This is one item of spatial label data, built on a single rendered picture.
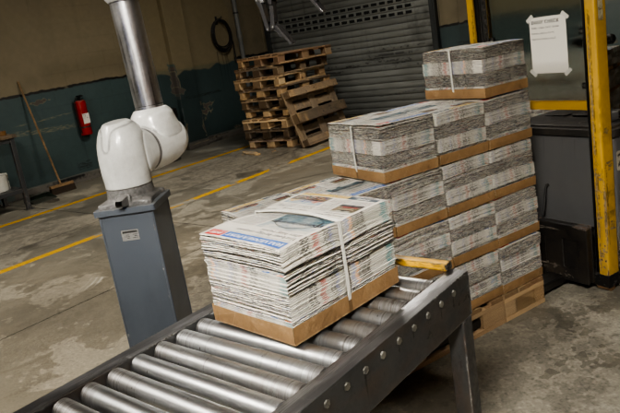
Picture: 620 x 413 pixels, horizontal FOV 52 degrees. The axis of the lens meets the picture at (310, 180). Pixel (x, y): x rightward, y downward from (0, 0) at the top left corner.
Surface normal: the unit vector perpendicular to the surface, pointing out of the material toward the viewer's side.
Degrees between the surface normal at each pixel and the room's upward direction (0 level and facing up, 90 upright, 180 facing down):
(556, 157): 90
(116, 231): 90
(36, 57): 90
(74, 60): 90
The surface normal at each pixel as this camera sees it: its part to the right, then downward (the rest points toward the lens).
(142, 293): -0.04, 0.22
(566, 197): -0.83, 0.25
